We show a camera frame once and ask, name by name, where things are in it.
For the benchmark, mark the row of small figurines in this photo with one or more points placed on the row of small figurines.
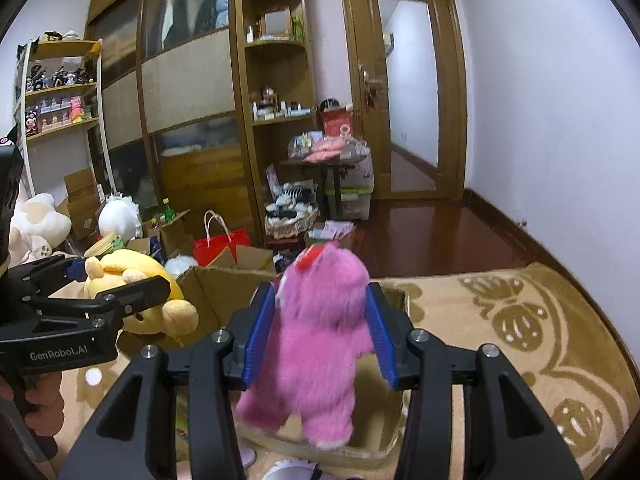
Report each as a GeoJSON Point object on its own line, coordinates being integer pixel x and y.
{"type": "Point", "coordinates": [60, 77]}

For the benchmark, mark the wooden wall shelf rack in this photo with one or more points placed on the wooden wall shelf rack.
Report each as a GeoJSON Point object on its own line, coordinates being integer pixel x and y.
{"type": "Point", "coordinates": [60, 50]}

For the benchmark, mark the beige patterned blanket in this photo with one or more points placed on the beige patterned blanket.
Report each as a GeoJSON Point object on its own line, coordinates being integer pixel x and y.
{"type": "Point", "coordinates": [475, 310]}

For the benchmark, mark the clear storage bin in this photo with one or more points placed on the clear storage bin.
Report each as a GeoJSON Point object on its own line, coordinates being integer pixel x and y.
{"type": "Point", "coordinates": [357, 195]}

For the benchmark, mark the wooden door with glass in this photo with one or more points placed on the wooden door with glass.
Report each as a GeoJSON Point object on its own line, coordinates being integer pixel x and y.
{"type": "Point", "coordinates": [357, 35]}

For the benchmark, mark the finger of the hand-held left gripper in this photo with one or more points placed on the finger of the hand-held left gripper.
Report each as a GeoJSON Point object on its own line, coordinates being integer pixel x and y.
{"type": "Point", "coordinates": [140, 292]}
{"type": "Point", "coordinates": [77, 269]}

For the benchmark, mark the wicker basket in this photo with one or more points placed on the wicker basket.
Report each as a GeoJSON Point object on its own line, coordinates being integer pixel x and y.
{"type": "Point", "coordinates": [290, 227]}

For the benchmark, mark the printed cardboard box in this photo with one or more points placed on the printed cardboard box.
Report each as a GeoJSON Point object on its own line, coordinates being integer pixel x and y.
{"type": "Point", "coordinates": [215, 295]}

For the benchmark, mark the wooden wardrobe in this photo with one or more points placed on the wooden wardrobe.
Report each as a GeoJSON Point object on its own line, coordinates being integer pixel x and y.
{"type": "Point", "coordinates": [190, 80]}

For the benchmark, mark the wooden corner shelf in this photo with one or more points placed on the wooden corner shelf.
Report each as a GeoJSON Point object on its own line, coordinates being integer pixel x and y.
{"type": "Point", "coordinates": [280, 45]}

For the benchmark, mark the open brown cardboard box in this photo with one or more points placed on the open brown cardboard box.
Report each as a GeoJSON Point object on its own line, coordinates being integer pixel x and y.
{"type": "Point", "coordinates": [172, 232]}

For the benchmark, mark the wooden photo frame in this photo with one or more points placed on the wooden photo frame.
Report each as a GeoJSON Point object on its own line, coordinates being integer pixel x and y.
{"type": "Point", "coordinates": [276, 22]}

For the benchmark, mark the red gift box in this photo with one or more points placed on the red gift box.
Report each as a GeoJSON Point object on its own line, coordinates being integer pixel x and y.
{"type": "Point", "coordinates": [335, 122]}

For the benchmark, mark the pink figure toy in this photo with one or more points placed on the pink figure toy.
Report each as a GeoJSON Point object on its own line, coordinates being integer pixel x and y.
{"type": "Point", "coordinates": [77, 110]}

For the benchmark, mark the red paper bag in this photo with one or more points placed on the red paper bag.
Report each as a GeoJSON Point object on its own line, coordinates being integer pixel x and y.
{"type": "Point", "coordinates": [220, 247]}

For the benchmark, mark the yellow plush toy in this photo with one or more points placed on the yellow plush toy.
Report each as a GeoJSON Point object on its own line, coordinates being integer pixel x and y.
{"type": "Point", "coordinates": [135, 262]}

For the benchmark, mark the person's left hand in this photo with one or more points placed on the person's left hand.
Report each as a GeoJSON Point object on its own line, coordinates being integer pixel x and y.
{"type": "Point", "coordinates": [45, 405]}

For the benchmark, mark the small dark table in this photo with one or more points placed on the small dark table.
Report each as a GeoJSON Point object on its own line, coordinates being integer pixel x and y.
{"type": "Point", "coordinates": [332, 180]}

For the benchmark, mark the white round plush toy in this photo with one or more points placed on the white round plush toy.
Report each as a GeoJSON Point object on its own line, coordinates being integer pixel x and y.
{"type": "Point", "coordinates": [117, 220]}

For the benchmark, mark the white spiky plush toy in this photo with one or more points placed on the white spiky plush toy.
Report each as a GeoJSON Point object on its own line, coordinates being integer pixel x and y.
{"type": "Point", "coordinates": [290, 472]}

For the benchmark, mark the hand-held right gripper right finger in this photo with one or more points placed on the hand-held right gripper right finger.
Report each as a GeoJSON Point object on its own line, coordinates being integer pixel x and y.
{"type": "Point", "coordinates": [382, 340]}

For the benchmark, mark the black white striped cloths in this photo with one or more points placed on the black white striped cloths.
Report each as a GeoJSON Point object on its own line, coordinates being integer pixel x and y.
{"type": "Point", "coordinates": [295, 195]}

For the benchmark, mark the stacked cardboard boxes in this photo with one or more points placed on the stacked cardboard boxes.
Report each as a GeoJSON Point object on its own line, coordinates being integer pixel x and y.
{"type": "Point", "coordinates": [82, 200]}

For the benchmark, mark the green frog toy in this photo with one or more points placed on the green frog toy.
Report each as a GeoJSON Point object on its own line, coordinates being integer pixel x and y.
{"type": "Point", "coordinates": [107, 245]}

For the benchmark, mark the green bottle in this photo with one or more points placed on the green bottle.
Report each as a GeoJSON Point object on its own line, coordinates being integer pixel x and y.
{"type": "Point", "coordinates": [167, 209]}

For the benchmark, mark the flat box of cards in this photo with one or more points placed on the flat box of cards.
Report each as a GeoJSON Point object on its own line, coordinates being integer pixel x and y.
{"type": "Point", "coordinates": [330, 232]}

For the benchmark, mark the pink plush toy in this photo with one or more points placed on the pink plush toy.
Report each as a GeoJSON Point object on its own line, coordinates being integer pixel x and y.
{"type": "Point", "coordinates": [320, 320]}

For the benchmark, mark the plain brown cardboard box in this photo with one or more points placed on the plain brown cardboard box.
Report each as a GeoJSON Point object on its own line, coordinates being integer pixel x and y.
{"type": "Point", "coordinates": [250, 257]}

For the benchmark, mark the cream plush bear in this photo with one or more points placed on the cream plush bear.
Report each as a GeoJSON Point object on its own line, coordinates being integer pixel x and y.
{"type": "Point", "coordinates": [40, 215]}

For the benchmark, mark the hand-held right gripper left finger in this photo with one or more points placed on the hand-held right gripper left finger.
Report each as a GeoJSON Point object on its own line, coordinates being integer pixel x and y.
{"type": "Point", "coordinates": [260, 330]}

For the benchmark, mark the black white plush doll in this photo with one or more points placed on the black white plush doll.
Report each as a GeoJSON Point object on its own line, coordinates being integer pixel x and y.
{"type": "Point", "coordinates": [31, 122]}

